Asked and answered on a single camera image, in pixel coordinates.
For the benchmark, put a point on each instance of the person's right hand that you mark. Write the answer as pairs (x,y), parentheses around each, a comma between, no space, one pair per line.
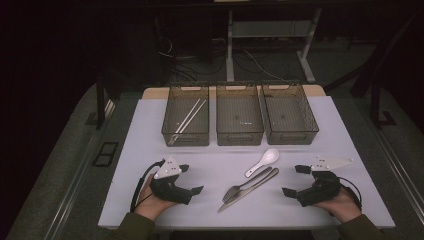
(343,208)

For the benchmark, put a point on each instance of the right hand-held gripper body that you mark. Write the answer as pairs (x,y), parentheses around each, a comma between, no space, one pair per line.
(318,191)

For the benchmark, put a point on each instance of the metal knife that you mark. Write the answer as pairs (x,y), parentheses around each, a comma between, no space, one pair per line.
(233,202)

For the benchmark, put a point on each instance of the smoky clear plastic bin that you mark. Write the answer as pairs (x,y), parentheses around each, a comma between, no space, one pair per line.
(196,130)
(288,111)
(239,113)

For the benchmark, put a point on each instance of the metal fork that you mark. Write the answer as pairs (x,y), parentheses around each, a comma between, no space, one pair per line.
(232,193)

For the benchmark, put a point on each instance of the person's left hand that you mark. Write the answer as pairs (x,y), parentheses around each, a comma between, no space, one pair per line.
(150,205)

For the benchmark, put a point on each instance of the white table board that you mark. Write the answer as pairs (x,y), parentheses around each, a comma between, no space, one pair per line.
(200,215)

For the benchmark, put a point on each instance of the white metal desk frame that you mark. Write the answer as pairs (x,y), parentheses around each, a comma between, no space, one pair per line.
(229,50)

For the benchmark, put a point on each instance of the black metal stand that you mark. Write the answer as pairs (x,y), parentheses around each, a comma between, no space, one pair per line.
(375,103)
(100,100)

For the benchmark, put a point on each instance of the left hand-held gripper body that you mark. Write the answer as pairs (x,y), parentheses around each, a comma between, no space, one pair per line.
(170,191)

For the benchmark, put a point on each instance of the white ceramic spoon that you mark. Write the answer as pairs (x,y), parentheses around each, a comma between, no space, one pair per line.
(270,156)

